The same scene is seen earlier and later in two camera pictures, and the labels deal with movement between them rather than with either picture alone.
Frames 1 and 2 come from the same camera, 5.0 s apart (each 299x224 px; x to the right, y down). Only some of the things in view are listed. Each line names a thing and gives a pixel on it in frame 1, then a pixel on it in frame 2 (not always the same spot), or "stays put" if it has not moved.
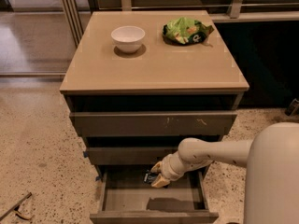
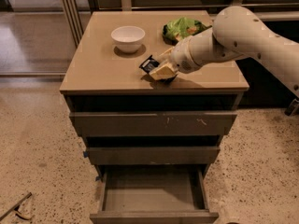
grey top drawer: [155, 123] stays put
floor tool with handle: [15, 210] stays put
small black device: [149, 176] → [149, 63]
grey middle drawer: [131, 156] stays put
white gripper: [167, 169] → [183, 57]
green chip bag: [185, 31] stays put
